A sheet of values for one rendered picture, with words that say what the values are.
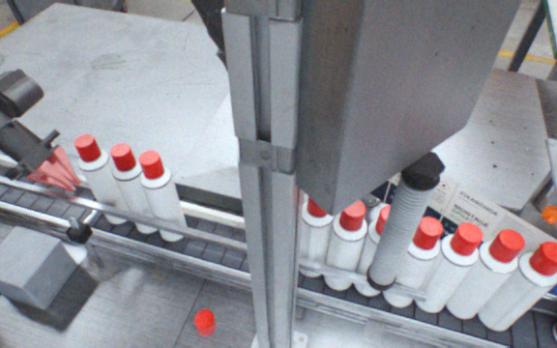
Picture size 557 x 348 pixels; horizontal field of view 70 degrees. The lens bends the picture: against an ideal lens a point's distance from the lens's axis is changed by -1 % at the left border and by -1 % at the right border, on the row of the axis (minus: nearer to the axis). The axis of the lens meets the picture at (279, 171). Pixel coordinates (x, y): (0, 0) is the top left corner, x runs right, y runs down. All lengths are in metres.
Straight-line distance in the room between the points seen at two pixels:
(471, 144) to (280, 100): 0.82
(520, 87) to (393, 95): 1.05
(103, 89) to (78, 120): 0.14
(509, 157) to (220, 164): 0.66
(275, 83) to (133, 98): 1.00
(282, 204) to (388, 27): 0.17
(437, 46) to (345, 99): 0.07
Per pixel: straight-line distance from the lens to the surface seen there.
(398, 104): 0.27
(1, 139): 0.81
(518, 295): 0.68
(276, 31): 0.23
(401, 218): 0.40
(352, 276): 0.65
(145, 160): 0.65
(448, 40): 0.28
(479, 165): 1.00
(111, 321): 0.81
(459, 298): 0.71
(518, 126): 1.15
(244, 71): 0.25
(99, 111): 1.22
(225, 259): 0.76
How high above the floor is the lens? 1.53
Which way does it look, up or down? 48 degrees down
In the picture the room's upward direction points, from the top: straight up
